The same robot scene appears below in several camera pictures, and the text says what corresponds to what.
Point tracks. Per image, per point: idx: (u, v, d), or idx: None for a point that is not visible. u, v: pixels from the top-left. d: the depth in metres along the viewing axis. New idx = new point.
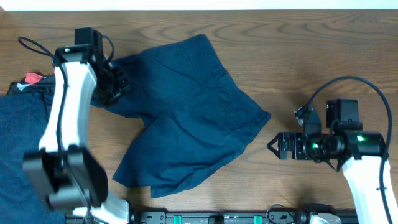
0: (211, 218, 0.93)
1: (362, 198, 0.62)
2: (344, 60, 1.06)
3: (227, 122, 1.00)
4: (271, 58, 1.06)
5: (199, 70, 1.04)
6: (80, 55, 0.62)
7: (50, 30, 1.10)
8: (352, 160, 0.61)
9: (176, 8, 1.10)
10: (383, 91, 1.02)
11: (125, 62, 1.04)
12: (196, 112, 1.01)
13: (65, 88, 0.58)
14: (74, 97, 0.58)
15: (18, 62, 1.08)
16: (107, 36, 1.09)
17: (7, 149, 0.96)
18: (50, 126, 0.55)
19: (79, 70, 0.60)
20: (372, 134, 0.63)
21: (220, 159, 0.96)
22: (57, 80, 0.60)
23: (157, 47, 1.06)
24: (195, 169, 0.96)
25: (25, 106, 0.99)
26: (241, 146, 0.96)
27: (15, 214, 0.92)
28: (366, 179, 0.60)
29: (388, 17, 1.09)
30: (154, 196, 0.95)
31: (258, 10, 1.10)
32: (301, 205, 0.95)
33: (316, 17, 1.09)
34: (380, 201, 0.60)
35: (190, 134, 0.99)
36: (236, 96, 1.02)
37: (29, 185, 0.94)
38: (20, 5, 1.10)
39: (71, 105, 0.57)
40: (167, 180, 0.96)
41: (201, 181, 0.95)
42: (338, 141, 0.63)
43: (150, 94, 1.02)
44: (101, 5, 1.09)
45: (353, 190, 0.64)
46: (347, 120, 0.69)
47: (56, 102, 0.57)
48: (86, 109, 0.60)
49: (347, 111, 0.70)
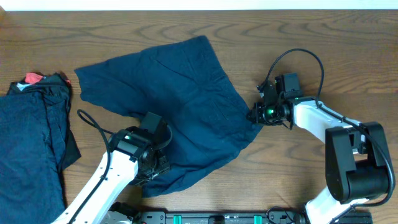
0: (211, 218, 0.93)
1: (308, 119, 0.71)
2: (345, 60, 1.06)
3: (222, 126, 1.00)
4: (271, 58, 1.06)
5: (198, 71, 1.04)
6: (134, 149, 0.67)
7: (50, 31, 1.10)
8: (298, 109, 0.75)
9: (176, 9, 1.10)
10: (383, 91, 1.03)
11: (124, 61, 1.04)
12: (192, 113, 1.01)
13: (102, 178, 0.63)
14: (106, 191, 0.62)
15: (18, 63, 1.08)
16: (107, 36, 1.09)
17: (8, 149, 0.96)
18: (75, 203, 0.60)
19: (125, 165, 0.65)
20: (307, 97, 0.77)
21: (213, 162, 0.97)
22: (103, 160, 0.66)
23: (157, 47, 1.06)
24: (187, 171, 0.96)
25: (25, 106, 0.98)
26: (235, 151, 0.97)
27: (15, 214, 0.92)
28: (308, 107, 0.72)
29: (388, 17, 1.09)
30: (145, 196, 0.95)
31: (258, 10, 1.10)
32: (301, 205, 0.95)
33: (316, 18, 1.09)
34: (323, 112, 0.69)
35: (184, 135, 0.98)
36: (234, 100, 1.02)
37: (29, 185, 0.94)
38: (20, 5, 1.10)
39: (98, 199, 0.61)
40: (160, 180, 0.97)
41: (192, 184, 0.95)
42: (284, 106, 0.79)
43: (146, 93, 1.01)
44: (100, 5, 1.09)
45: (306, 125, 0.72)
46: (290, 90, 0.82)
47: (88, 188, 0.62)
48: (108, 205, 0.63)
49: (290, 83, 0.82)
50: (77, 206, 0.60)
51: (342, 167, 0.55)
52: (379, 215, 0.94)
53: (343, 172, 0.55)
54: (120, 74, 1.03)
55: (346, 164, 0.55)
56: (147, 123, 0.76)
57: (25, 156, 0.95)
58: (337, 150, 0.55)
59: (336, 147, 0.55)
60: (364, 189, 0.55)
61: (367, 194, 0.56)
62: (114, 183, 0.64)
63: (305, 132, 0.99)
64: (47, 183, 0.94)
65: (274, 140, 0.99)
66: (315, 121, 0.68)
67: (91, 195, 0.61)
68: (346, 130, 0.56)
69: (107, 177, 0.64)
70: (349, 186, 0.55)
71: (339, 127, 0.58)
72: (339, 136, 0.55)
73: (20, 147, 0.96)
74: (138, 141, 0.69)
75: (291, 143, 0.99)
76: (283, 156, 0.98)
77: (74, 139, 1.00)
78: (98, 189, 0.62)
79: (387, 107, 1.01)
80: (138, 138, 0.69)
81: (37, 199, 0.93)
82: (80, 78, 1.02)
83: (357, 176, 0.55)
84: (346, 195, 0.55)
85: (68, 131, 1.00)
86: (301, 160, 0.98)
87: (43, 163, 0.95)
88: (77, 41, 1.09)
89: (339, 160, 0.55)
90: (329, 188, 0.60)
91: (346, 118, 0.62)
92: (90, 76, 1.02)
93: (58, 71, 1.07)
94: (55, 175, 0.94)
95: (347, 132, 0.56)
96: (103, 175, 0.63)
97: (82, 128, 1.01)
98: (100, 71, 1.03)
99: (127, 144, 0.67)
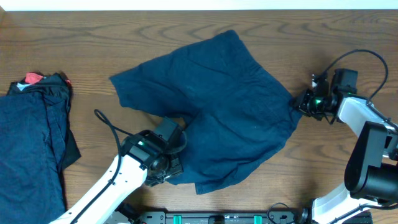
0: (211, 218, 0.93)
1: (352, 111, 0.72)
2: (345, 60, 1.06)
3: (267, 117, 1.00)
4: (271, 58, 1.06)
5: (231, 66, 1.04)
6: (148, 155, 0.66)
7: (50, 31, 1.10)
8: (344, 100, 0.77)
9: (176, 8, 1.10)
10: (384, 91, 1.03)
11: (157, 61, 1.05)
12: (235, 107, 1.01)
13: (109, 183, 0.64)
14: (110, 198, 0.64)
15: (18, 63, 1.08)
16: (108, 36, 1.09)
17: (7, 150, 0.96)
18: (80, 205, 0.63)
19: (134, 172, 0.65)
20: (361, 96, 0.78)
21: (263, 154, 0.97)
22: (114, 163, 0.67)
23: (187, 46, 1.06)
24: (239, 164, 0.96)
25: (25, 106, 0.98)
26: (282, 140, 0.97)
27: (15, 214, 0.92)
28: (357, 101, 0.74)
29: (388, 17, 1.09)
30: (199, 192, 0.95)
31: (258, 10, 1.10)
32: (301, 205, 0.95)
33: (317, 17, 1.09)
34: (370, 109, 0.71)
35: (231, 130, 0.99)
36: (273, 88, 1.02)
37: (29, 185, 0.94)
38: (20, 5, 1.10)
39: (101, 204, 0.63)
40: (209, 177, 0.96)
41: (245, 176, 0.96)
42: (334, 96, 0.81)
43: (186, 93, 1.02)
44: (100, 5, 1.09)
45: (347, 117, 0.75)
46: (346, 86, 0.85)
47: (95, 190, 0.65)
48: (112, 208, 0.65)
49: (347, 78, 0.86)
50: (81, 206, 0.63)
51: (367, 158, 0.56)
52: (379, 215, 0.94)
53: (366, 163, 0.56)
54: (155, 77, 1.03)
55: (370, 158, 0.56)
56: (162, 129, 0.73)
57: (25, 156, 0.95)
58: (369, 142, 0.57)
59: (369, 139, 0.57)
60: (379, 188, 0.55)
61: (378, 194, 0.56)
62: (120, 189, 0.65)
63: (305, 132, 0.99)
64: (47, 183, 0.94)
65: None
66: (357, 114, 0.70)
67: (94, 200, 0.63)
68: (385, 129, 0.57)
69: (114, 181, 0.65)
70: (365, 180, 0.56)
71: (382, 124, 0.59)
72: (377, 131, 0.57)
73: (20, 146, 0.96)
74: (150, 148, 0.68)
75: (291, 143, 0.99)
76: (283, 156, 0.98)
77: (74, 139, 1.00)
78: (104, 193, 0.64)
79: (387, 107, 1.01)
80: (151, 145, 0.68)
81: (37, 199, 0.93)
82: (116, 86, 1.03)
83: (377, 174, 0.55)
84: (360, 187, 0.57)
85: (68, 130, 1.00)
86: (301, 160, 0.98)
87: (43, 163, 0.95)
88: (78, 41, 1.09)
89: (367, 153, 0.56)
90: (346, 177, 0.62)
91: (390, 120, 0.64)
92: (125, 83, 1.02)
93: (58, 71, 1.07)
94: (55, 175, 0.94)
95: (386, 131, 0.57)
96: (110, 180, 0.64)
97: (83, 128, 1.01)
98: (134, 78, 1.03)
99: (136, 151, 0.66)
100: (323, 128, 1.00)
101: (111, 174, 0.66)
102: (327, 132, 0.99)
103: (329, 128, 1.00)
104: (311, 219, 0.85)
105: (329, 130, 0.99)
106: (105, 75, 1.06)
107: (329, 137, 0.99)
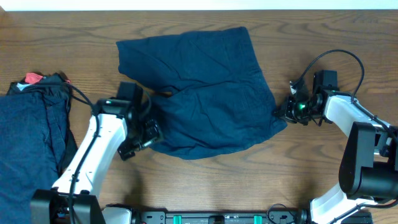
0: (211, 218, 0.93)
1: (338, 110, 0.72)
2: (345, 60, 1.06)
3: (244, 117, 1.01)
4: (271, 58, 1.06)
5: (234, 60, 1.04)
6: (119, 109, 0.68)
7: (50, 30, 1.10)
8: (329, 100, 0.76)
9: (176, 8, 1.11)
10: (383, 91, 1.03)
11: (163, 40, 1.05)
12: (219, 98, 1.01)
13: (95, 137, 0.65)
14: (101, 148, 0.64)
15: (17, 63, 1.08)
16: (107, 36, 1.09)
17: (7, 150, 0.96)
18: (76, 161, 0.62)
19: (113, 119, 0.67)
20: (344, 93, 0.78)
21: (222, 146, 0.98)
22: (92, 123, 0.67)
23: (198, 32, 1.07)
24: (197, 144, 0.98)
25: (25, 106, 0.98)
26: (247, 143, 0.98)
27: (15, 214, 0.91)
28: (341, 98, 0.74)
29: (387, 17, 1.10)
30: (153, 148, 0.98)
31: (258, 10, 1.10)
32: (301, 205, 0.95)
33: (316, 18, 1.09)
34: (355, 107, 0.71)
35: (202, 111, 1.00)
36: (264, 94, 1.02)
37: (29, 185, 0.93)
38: (20, 5, 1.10)
39: (94, 156, 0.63)
40: (167, 139, 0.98)
41: (198, 158, 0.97)
42: (318, 96, 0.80)
43: (181, 74, 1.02)
44: (101, 5, 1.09)
45: (333, 116, 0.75)
46: (328, 85, 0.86)
47: (84, 147, 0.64)
48: (106, 161, 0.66)
49: (328, 78, 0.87)
50: (78, 163, 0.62)
51: (358, 160, 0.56)
52: (379, 215, 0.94)
53: (357, 166, 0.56)
54: (158, 53, 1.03)
55: (361, 158, 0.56)
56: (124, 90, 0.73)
57: (25, 157, 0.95)
58: (359, 144, 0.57)
59: (359, 139, 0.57)
60: (374, 188, 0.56)
61: (375, 193, 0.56)
62: (107, 138, 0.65)
63: (305, 132, 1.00)
64: (47, 183, 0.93)
65: (274, 140, 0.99)
66: (344, 112, 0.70)
67: (86, 155, 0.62)
68: (374, 128, 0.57)
69: (99, 134, 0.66)
70: (360, 182, 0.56)
71: (369, 123, 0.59)
72: (366, 132, 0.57)
73: (20, 146, 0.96)
74: (122, 105, 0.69)
75: (291, 143, 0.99)
76: (283, 156, 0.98)
77: (74, 139, 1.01)
78: (93, 146, 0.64)
79: (387, 107, 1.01)
80: (120, 102, 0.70)
81: None
82: (120, 51, 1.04)
83: (372, 174, 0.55)
84: (355, 189, 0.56)
85: (68, 131, 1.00)
86: (301, 160, 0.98)
87: (43, 164, 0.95)
88: (78, 41, 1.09)
89: (357, 155, 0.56)
90: (340, 178, 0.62)
91: (377, 117, 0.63)
92: (130, 51, 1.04)
93: (58, 71, 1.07)
94: (54, 175, 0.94)
95: (375, 130, 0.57)
96: (95, 133, 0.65)
97: (83, 128, 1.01)
98: (140, 46, 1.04)
99: (111, 112, 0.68)
100: (322, 128, 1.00)
101: (94, 130, 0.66)
102: (326, 132, 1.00)
103: (328, 128, 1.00)
104: (311, 221, 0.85)
105: (328, 130, 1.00)
106: (105, 75, 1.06)
107: (328, 137, 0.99)
